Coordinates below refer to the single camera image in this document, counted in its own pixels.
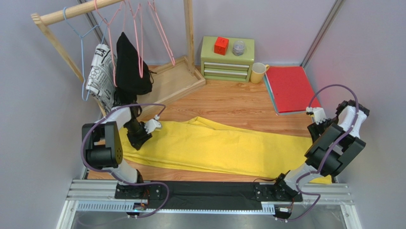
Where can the yellow trousers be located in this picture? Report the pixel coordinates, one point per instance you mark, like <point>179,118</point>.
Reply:
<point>203,145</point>

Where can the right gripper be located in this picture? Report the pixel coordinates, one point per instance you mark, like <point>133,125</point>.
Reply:
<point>316,130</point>

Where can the black base cloth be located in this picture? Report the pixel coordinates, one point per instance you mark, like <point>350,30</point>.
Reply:
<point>188,195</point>

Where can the wooden clothes rack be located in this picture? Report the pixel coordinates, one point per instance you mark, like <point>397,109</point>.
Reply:
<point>173,81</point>

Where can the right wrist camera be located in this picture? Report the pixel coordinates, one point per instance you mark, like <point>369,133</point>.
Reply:
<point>317,114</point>

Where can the green mini drawer chest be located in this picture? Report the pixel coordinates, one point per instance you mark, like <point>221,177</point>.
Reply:
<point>228,67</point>

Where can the white patterned garment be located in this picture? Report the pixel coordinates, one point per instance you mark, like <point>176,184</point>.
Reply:
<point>100,79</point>

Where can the blue wire hanger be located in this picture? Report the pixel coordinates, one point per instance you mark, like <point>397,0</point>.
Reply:
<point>84,94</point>

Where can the yellow mug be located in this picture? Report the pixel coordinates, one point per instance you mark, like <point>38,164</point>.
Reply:
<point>258,72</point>

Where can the aluminium base frame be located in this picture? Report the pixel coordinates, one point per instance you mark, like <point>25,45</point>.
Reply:
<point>98,195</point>

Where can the pink wire hanger right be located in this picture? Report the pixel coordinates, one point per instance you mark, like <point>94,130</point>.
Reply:
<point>161,31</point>

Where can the red folder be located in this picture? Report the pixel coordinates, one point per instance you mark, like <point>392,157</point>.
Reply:
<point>289,89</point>

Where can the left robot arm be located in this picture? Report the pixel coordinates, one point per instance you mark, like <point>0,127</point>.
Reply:
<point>101,147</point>

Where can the black garment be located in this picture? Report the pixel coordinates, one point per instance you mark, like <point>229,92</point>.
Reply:
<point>132,77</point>

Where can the red cube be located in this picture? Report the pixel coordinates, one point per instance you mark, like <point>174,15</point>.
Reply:
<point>221,45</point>

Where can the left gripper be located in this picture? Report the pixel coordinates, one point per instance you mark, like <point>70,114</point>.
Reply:
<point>137,142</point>

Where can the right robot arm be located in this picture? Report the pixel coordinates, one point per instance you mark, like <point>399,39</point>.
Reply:
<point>336,143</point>

